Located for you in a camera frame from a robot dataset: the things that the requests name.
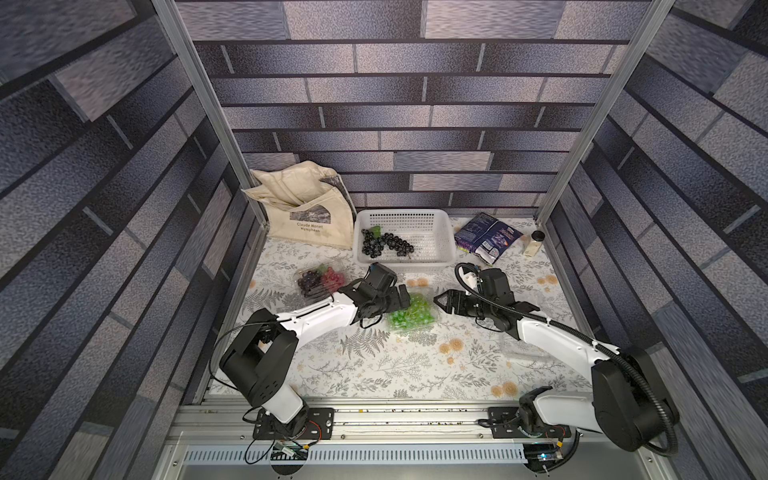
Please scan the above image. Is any clear clamshell container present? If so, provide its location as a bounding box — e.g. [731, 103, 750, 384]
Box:
[385, 287, 439, 333]
[294, 262, 350, 301]

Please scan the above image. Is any red grape bunch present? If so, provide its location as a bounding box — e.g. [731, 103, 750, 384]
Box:
[321, 267, 346, 292]

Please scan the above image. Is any black grape bunch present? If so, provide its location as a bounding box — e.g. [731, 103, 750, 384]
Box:
[361, 226, 415, 258]

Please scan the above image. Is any dark purple grape bunch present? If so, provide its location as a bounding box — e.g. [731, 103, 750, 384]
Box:
[297, 270, 326, 299]

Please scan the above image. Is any green grape bunch front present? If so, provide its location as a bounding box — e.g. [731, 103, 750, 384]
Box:
[387, 311, 415, 331]

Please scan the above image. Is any green grape bunch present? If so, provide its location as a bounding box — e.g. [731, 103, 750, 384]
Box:
[404, 294, 435, 328]
[387, 311, 415, 331]

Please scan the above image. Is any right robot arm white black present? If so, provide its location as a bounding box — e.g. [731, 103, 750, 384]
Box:
[433, 263, 680, 457]

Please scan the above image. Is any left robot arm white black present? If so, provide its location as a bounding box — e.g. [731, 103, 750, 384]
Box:
[218, 263, 411, 438]

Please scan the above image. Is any dark blue snack bag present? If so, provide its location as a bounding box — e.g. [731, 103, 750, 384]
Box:
[454, 213, 523, 265]

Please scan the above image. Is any floral tablecloth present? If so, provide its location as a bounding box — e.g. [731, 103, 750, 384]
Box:
[237, 238, 588, 401]

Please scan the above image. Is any small black-capped bottle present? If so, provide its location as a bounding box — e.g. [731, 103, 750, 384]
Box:
[523, 230, 546, 258]

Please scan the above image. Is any white plastic basket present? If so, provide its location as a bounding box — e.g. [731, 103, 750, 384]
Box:
[353, 209, 458, 272]

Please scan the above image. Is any beige canvas tote bag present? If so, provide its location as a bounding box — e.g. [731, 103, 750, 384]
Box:
[243, 161, 356, 250]

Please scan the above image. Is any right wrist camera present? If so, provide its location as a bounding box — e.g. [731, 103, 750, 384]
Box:
[460, 271, 478, 291]

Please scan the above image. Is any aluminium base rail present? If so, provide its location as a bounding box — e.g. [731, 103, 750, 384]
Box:
[155, 397, 655, 466]

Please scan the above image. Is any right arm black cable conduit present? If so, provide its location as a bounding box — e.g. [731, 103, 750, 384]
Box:
[453, 261, 680, 457]

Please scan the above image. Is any right aluminium frame post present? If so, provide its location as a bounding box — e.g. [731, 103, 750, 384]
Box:
[535, 0, 675, 229]

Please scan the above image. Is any aluminium frame post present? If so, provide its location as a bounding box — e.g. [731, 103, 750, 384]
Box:
[535, 0, 675, 229]
[149, 0, 269, 224]

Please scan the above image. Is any left aluminium frame post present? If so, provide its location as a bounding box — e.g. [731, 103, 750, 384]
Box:
[149, 0, 269, 224]

